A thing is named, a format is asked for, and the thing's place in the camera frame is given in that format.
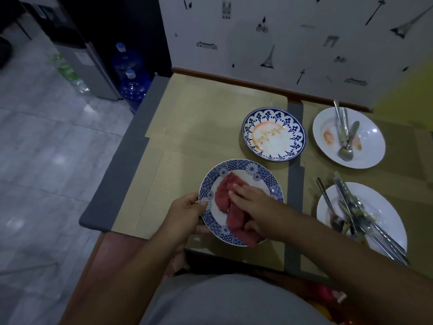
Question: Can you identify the person's left hand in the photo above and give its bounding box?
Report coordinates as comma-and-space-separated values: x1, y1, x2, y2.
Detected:
167, 192, 212, 247

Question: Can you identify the person's right hand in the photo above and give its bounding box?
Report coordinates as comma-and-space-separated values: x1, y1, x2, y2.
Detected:
227, 182, 291, 242

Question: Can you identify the blue geometric rim plate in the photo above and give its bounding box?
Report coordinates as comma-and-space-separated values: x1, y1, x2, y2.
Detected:
198, 158, 285, 247

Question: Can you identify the steel fork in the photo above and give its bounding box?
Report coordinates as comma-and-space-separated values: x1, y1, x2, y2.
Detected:
341, 107, 350, 148

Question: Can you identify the pile of steel cutlery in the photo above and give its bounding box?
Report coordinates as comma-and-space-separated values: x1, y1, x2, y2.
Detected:
315, 171, 410, 267

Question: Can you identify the blue floral rim plate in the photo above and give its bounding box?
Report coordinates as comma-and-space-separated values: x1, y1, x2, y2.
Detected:
241, 107, 307, 162

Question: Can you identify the steel spoon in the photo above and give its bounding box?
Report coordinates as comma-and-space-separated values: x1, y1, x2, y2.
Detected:
338, 121, 360, 162

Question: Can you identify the silver water dispenser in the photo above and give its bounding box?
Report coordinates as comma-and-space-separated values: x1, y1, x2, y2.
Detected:
20, 0, 122, 101

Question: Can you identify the person's grey shirt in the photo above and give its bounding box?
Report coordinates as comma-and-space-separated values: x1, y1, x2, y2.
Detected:
140, 274, 334, 325

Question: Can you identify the red cleaning cloth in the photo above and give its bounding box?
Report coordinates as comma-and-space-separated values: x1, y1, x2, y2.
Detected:
214, 171, 263, 248

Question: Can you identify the beige woven placemat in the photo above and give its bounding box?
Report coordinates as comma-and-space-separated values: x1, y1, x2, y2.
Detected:
145, 73, 290, 159
111, 137, 298, 271
299, 158, 433, 278
299, 99, 433, 186

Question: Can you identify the person's right forearm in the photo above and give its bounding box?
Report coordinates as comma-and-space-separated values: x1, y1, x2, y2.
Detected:
267, 203, 433, 325

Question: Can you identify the brown wooden baseboard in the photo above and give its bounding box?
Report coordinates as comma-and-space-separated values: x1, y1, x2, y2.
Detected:
171, 66, 373, 114

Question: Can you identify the brown wooden seat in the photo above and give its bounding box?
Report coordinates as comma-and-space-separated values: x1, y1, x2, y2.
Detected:
59, 232, 185, 325

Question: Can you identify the white plate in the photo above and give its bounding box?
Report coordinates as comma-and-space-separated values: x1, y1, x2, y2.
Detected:
312, 107, 386, 170
316, 181, 408, 265

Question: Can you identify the person's left forearm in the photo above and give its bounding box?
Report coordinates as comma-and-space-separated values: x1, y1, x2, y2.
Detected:
60, 226, 195, 325

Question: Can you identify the green label plastic bottle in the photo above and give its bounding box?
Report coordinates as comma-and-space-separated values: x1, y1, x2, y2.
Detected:
47, 52, 92, 95

